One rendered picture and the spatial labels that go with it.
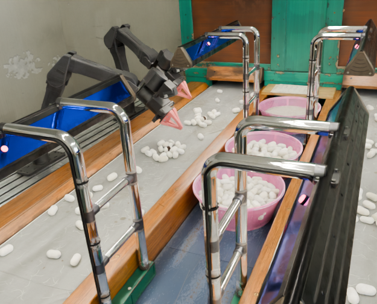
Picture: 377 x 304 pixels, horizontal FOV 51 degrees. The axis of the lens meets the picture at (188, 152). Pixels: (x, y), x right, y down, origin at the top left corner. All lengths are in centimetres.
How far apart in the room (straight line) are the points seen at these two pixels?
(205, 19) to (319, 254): 186
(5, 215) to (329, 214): 93
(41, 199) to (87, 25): 268
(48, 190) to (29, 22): 258
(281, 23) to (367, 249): 130
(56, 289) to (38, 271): 9
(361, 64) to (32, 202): 101
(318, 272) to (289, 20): 174
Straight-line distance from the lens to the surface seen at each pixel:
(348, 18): 202
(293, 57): 208
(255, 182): 124
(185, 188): 117
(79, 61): 147
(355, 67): 124
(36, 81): 376
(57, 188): 128
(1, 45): 354
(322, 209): 46
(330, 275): 42
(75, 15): 384
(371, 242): 105
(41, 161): 166
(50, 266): 102
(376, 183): 130
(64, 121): 87
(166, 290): 98
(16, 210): 122
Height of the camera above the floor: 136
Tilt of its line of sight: 25 degrees down
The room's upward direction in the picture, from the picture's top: 4 degrees counter-clockwise
